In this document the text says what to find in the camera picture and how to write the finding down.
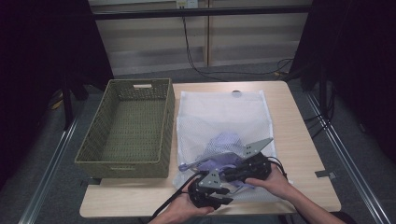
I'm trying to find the black stand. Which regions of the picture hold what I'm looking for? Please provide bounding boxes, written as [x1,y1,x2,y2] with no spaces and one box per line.
[317,63,332,120]
[60,74,91,131]

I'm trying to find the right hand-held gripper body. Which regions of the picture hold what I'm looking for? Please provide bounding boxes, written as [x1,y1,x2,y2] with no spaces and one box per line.
[235,137,275,181]

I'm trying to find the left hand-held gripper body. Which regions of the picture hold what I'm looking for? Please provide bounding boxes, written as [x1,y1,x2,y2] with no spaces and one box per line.
[187,168,223,209]

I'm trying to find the gray tape piece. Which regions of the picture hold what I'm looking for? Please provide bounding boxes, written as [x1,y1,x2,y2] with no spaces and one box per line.
[314,170,337,180]
[80,177,103,188]

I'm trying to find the dark curtain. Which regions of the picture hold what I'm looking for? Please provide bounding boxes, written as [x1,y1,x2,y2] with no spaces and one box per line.
[288,0,396,164]
[0,0,115,190]

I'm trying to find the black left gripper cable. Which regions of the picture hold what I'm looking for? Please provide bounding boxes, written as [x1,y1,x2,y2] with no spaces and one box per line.
[148,172,202,224]

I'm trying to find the person's left hand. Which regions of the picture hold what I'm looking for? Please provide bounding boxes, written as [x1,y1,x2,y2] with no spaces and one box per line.
[158,189,216,224]

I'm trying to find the black floor cables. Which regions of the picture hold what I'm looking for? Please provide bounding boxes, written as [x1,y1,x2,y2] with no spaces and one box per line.
[303,88,337,140]

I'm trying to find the purple garment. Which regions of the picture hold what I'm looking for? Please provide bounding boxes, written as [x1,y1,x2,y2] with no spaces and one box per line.
[178,132,254,191]

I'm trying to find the metal floor rail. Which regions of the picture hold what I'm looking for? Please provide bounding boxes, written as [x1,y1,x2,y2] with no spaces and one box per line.
[18,115,82,224]
[305,92,391,224]

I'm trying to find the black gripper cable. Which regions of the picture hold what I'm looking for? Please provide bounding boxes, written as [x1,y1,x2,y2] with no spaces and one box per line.
[266,156,290,180]
[148,172,202,224]

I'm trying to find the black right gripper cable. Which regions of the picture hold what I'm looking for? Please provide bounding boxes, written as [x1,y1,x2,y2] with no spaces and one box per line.
[266,156,290,180]

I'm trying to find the black wall cable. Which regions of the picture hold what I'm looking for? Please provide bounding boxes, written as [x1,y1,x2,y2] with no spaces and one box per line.
[181,16,294,82]

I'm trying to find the white mesh laundry bag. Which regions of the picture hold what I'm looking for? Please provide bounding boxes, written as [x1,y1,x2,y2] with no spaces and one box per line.
[173,90,294,203]

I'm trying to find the white wall outlet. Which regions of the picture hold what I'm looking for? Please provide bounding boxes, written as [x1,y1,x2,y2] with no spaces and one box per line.
[175,0,200,9]

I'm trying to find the person's lap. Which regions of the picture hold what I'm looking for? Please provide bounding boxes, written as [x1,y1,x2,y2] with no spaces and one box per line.
[190,215,283,224]

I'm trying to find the olive green woven basket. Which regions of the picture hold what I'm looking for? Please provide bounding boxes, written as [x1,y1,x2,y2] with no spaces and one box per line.
[74,77,176,179]

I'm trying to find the black horizontal bar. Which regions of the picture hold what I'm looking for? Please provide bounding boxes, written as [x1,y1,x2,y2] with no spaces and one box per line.
[90,5,313,21]

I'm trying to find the person's right hand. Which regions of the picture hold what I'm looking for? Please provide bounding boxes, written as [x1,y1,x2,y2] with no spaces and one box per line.
[244,164,295,201]

